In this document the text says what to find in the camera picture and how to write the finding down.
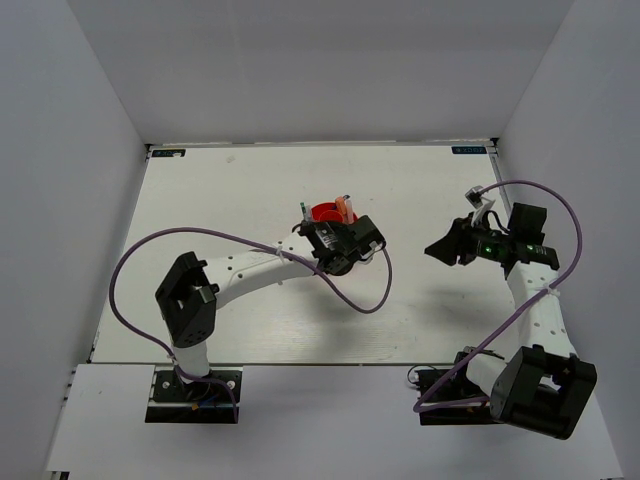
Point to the right blue corner label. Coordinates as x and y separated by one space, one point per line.
468 150

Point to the orange capped white highlighter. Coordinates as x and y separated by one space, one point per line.
350 216

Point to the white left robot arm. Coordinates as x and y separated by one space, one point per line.
194 289

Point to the orange round compartment container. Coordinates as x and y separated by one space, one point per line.
326 212

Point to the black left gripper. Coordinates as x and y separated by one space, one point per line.
334 227

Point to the left blue corner label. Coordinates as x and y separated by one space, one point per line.
168 153

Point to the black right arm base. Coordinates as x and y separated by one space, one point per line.
457 388

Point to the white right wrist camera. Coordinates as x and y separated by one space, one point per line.
481 204

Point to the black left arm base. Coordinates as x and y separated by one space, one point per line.
173 400

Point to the pink yellow highlighter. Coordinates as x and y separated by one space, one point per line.
342 208

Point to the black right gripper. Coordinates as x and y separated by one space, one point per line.
456 242

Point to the blue corner label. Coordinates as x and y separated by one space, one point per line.
168 153
468 150

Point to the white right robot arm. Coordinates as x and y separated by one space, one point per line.
544 387

